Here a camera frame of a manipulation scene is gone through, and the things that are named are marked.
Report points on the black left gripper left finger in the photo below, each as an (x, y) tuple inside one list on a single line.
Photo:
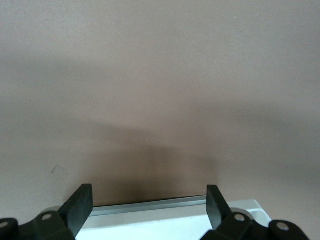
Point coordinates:
[(75, 212)]

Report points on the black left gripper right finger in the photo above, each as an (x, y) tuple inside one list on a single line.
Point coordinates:
[(217, 212)]

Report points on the white plastic drawer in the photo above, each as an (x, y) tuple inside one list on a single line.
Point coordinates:
[(150, 225)]

